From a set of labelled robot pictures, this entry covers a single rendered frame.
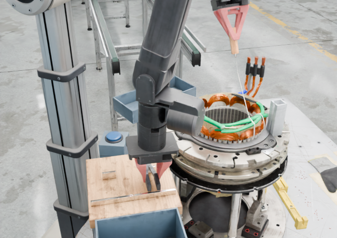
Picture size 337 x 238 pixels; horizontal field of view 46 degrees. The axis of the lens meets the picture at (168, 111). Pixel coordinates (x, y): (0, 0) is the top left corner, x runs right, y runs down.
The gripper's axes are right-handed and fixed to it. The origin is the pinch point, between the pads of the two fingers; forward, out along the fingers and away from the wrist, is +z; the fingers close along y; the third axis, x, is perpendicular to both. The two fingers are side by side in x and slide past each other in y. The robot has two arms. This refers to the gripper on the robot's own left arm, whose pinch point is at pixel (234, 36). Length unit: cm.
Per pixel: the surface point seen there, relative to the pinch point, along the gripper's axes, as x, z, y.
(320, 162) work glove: -35, 49, 35
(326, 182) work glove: -32, 52, 25
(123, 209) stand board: 31.9, 29.8, -13.4
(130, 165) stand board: 29.2, 25.2, -0.5
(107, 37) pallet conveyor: 32, -7, 170
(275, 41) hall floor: -153, 27, 355
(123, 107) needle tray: 28.4, 15.9, 27.0
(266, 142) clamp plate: -3.6, 26.0, -1.9
